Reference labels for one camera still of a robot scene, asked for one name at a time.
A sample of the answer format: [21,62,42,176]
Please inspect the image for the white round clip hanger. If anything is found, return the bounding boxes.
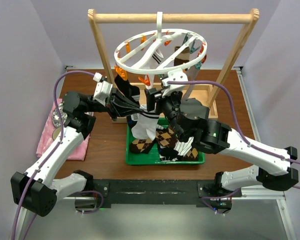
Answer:
[114,11,208,86]

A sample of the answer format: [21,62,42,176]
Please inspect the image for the white black striped sock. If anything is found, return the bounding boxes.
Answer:
[173,137,193,157]

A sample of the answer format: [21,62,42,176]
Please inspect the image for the brown argyle sock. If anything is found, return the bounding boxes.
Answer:
[129,138,155,154]
[155,127,199,162]

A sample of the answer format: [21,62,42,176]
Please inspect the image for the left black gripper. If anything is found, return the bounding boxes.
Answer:
[84,84,144,121]

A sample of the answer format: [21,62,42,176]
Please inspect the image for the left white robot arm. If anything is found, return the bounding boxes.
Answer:
[10,88,142,217]

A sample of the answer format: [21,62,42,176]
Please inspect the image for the pink cloth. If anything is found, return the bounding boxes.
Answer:
[36,103,91,161]

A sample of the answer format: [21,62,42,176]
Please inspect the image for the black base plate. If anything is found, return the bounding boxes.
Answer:
[93,179,230,209]

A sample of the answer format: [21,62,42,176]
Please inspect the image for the green plastic bin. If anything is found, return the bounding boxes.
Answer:
[125,117,206,166]

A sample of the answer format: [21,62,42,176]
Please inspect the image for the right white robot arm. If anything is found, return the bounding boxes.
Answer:
[145,89,299,197]

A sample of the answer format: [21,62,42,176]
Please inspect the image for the beige tan sock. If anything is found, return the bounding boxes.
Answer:
[173,47,191,66]

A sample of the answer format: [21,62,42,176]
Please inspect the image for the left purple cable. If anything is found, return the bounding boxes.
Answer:
[9,70,105,240]

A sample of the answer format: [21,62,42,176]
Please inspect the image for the wooden hanger rack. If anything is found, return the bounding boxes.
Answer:
[87,8,260,112]

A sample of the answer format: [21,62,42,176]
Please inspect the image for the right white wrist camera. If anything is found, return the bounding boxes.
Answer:
[161,68,188,98]

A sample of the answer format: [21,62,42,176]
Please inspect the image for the blue patterned plate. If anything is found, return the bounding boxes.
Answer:
[51,102,68,128]

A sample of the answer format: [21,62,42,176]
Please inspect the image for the white black banded sock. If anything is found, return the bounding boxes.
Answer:
[145,49,164,89]

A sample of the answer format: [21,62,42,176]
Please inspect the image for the black blue sports sock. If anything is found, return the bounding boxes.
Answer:
[114,74,141,121]

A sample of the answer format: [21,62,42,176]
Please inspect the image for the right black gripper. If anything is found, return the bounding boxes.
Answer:
[144,82,186,141]

